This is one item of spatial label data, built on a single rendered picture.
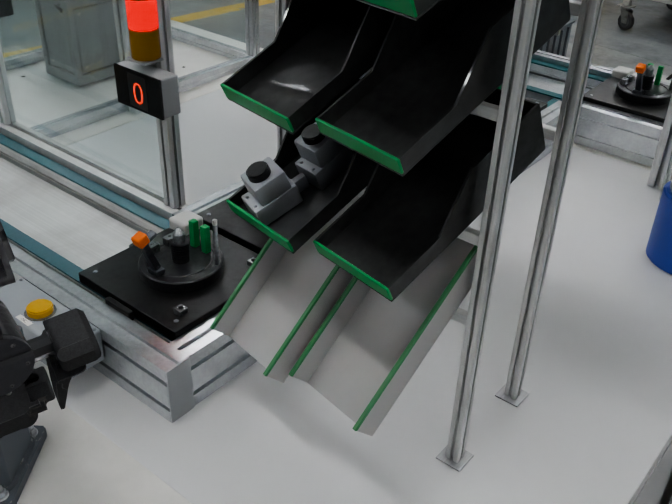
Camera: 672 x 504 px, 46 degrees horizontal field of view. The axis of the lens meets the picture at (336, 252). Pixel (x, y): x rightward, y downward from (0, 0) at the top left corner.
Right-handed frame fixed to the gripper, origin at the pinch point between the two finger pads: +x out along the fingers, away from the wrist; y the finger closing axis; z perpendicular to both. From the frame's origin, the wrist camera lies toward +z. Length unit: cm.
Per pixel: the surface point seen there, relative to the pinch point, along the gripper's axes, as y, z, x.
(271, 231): 34.0, -11.6, 2.0
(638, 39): 448, -286, 212
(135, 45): 35, -64, 1
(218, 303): 30.7, -27.9, 27.8
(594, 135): 145, -57, 54
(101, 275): 17, -44, 28
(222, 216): 42, -52, 32
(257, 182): 34.7, -16.1, -2.4
